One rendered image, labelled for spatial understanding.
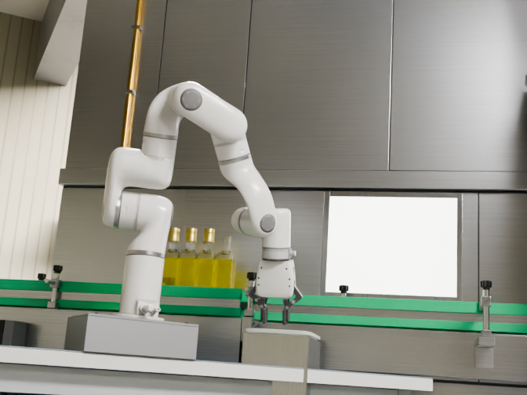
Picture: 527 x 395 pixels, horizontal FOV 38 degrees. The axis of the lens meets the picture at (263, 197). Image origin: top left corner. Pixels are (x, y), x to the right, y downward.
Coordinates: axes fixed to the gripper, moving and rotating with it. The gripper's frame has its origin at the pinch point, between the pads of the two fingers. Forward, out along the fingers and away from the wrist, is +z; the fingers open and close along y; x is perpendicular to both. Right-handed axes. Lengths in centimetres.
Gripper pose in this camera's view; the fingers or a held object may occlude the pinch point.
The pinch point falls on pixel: (274, 316)
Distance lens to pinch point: 202.7
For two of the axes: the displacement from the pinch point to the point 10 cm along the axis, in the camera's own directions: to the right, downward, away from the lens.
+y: -9.7, -0.2, 2.4
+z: -0.1, 10.0, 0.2
